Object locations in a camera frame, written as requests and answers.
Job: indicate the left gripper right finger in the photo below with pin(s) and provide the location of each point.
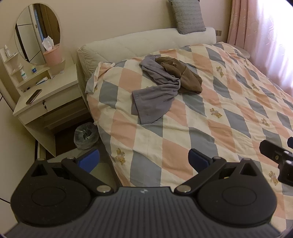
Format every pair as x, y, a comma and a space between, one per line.
206, 167

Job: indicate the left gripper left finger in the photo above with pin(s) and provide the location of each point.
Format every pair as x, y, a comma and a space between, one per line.
80, 169

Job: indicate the grey garment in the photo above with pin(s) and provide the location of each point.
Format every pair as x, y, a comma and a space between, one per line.
151, 103

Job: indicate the black bin bag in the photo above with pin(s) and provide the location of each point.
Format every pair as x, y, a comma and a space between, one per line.
86, 135

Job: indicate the checkered pastel quilt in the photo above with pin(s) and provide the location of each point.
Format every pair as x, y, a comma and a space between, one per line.
238, 108

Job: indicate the beige dressing table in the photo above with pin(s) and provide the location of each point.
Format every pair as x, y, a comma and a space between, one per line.
61, 103

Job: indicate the smartphone on table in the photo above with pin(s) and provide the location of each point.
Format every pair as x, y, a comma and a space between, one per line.
33, 96

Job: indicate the brown garment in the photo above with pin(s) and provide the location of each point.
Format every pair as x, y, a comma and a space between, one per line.
189, 80

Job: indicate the toothpaste tube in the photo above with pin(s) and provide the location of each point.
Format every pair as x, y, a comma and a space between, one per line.
42, 80

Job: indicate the white blue bottle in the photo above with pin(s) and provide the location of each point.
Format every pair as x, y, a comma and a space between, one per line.
23, 74

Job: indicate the beige padded headboard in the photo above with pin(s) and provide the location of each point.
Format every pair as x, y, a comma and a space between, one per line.
138, 45

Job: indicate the pink tissue box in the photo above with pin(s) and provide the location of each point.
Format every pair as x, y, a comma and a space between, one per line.
54, 60

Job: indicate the pink curtain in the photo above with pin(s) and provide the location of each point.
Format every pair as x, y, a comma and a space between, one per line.
264, 30

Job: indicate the white dropper bottle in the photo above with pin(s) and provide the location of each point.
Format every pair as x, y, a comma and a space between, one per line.
7, 51

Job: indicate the grey knit pillow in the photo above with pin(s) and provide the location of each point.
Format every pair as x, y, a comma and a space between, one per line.
188, 16

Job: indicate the oval mirror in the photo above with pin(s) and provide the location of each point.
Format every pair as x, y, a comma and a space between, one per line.
35, 23

